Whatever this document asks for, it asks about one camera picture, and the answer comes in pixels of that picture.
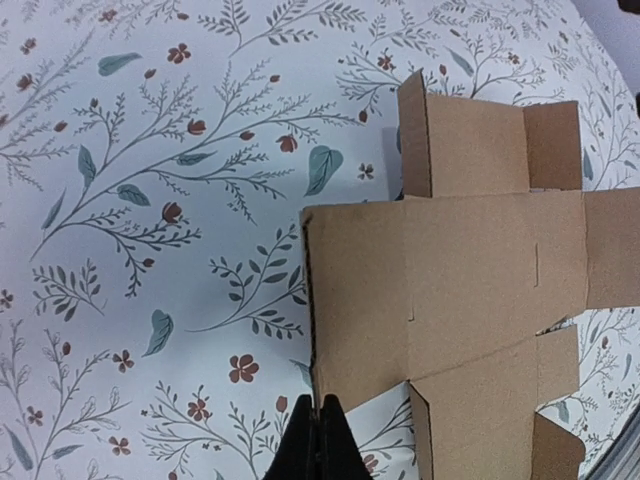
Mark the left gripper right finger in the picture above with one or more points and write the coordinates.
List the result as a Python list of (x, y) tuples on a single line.
[(338, 457)]

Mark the floral patterned table mat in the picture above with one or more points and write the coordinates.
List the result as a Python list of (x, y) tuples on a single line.
[(155, 159)]

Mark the brown cardboard box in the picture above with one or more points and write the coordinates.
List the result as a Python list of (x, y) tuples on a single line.
[(459, 289)]

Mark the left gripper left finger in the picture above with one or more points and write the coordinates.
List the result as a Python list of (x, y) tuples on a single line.
[(295, 458)]

